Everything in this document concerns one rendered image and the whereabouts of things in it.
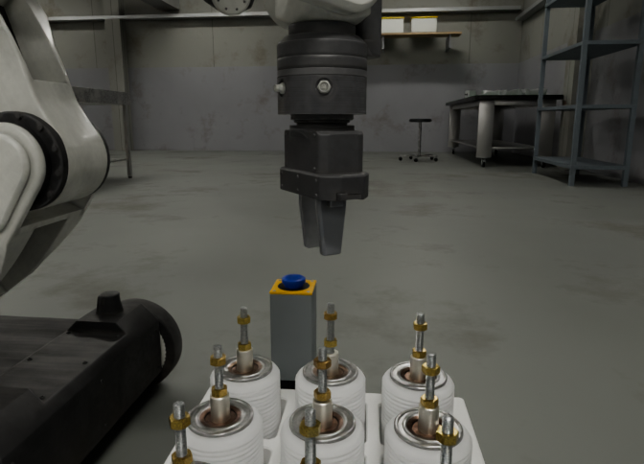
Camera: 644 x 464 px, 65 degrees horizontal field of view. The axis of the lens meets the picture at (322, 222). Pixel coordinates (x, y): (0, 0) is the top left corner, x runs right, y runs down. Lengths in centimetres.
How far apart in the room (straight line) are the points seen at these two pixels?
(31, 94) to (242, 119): 943
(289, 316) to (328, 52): 49
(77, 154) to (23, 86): 11
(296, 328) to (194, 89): 978
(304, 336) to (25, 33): 65
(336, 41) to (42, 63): 57
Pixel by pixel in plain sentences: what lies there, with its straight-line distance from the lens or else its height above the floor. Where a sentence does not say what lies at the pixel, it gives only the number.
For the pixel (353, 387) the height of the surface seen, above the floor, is 25.
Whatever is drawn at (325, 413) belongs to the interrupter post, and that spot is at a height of 27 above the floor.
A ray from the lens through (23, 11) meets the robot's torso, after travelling 96.
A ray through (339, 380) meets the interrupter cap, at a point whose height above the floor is 25.
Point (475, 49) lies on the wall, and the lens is 1007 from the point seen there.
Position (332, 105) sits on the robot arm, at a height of 60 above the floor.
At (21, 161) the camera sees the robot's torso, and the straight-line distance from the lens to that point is 79.
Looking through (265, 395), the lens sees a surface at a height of 23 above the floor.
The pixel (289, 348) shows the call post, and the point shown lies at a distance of 86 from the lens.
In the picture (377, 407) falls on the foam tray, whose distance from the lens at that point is 78.
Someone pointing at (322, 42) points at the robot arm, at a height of 65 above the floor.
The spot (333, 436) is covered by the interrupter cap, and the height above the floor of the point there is 25.
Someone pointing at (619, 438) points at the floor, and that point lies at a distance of 118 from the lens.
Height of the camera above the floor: 59
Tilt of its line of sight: 11 degrees down
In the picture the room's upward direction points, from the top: straight up
